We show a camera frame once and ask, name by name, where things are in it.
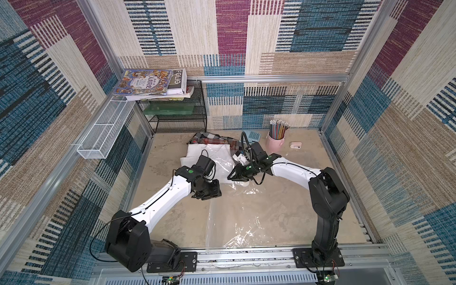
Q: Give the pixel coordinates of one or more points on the black white Folio book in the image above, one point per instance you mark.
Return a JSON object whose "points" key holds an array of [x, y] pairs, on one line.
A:
{"points": [[178, 83]]}

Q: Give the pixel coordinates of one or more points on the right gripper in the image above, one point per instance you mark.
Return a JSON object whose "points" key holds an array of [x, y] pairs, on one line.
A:
{"points": [[240, 171]]}

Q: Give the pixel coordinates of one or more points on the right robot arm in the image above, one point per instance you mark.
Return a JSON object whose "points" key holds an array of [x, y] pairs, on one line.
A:
{"points": [[329, 200]]}

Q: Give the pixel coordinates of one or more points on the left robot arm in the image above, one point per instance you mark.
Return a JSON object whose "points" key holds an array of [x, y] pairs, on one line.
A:
{"points": [[128, 240]]}

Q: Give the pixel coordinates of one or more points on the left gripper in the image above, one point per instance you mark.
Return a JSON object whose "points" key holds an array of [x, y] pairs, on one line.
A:
{"points": [[215, 192]]}

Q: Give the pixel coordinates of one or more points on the coloured pencils bundle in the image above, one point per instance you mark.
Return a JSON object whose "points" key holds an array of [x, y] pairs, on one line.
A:
{"points": [[278, 129]]}

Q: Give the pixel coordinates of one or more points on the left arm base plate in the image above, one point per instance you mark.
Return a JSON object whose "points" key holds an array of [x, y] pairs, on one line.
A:
{"points": [[183, 261]]}

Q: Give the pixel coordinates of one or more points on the white wire basket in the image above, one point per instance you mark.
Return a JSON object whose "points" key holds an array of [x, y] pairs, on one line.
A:
{"points": [[102, 135]]}

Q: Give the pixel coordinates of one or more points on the red plaid shirt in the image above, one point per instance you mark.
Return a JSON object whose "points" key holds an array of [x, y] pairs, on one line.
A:
{"points": [[209, 138]]}

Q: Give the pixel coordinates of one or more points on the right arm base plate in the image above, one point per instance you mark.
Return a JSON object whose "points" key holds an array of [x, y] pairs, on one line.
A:
{"points": [[308, 258]]}

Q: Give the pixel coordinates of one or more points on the black wire shelf rack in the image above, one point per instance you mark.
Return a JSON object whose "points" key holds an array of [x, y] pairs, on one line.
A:
{"points": [[177, 115]]}

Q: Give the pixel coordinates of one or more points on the colourful picture book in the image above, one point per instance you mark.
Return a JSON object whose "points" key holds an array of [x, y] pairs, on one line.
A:
{"points": [[139, 82]]}

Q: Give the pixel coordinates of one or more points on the pink eraser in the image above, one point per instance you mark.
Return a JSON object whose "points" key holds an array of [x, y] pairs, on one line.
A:
{"points": [[295, 145]]}

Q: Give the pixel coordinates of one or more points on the clear plastic vacuum bag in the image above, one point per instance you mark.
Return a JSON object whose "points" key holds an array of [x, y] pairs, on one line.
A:
{"points": [[247, 215]]}

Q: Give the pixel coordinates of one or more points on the white shirt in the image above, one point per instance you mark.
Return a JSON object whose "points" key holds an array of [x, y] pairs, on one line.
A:
{"points": [[220, 154]]}

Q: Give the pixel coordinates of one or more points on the teal calculator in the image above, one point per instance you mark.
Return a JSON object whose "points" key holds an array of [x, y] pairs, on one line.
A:
{"points": [[252, 137]]}

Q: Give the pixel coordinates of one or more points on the pink pencil cup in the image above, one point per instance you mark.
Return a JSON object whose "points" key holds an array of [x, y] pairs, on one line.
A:
{"points": [[273, 145]]}

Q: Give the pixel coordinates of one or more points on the green folder on shelf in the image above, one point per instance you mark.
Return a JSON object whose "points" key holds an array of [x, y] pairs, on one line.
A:
{"points": [[169, 109]]}

